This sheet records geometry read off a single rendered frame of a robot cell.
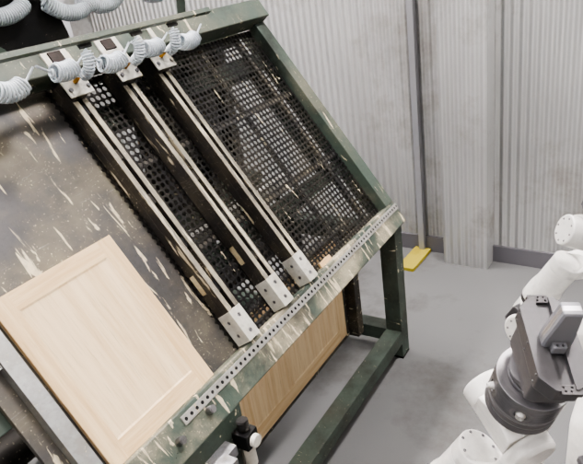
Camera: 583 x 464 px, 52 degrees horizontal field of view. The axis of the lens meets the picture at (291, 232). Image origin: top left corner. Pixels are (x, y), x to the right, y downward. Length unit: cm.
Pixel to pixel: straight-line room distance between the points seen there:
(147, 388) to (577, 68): 291
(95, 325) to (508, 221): 300
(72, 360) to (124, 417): 22
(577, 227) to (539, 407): 61
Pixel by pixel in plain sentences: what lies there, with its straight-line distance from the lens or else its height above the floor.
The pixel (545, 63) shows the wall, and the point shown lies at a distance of 382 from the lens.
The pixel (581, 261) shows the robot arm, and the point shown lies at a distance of 141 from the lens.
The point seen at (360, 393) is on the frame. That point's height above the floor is 17.
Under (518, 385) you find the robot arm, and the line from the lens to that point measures 75.
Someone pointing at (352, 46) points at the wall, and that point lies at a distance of 424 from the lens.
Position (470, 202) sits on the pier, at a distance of 404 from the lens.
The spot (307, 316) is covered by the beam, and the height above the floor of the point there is 84.
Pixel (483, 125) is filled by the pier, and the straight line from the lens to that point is 384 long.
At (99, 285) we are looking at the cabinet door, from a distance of 191.
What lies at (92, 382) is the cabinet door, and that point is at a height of 108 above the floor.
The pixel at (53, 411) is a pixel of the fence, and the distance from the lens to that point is 174.
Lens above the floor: 208
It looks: 25 degrees down
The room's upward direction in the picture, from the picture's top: 9 degrees counter-clockwise
